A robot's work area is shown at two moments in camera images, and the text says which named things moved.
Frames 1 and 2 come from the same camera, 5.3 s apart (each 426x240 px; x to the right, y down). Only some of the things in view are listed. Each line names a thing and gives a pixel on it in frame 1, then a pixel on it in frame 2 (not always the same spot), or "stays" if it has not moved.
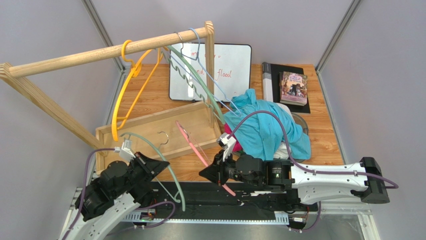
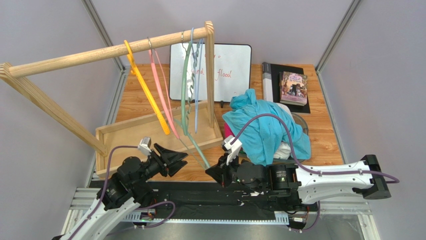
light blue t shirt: x=257 y=126 stays
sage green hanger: x=200 y=76 → x=182 y=94
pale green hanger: x=160 y=184 → x=190 y=152
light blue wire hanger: x=239 y=114 → x=197 y=122
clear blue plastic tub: x=304 y=127 stays
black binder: x=270 y=73 stays
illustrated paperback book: x=293 y=88 stays
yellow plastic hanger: x=136 y=71 → x=137 y=73
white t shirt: x=280 y=152 stays
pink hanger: x=223 y=186 → x=168 y=112
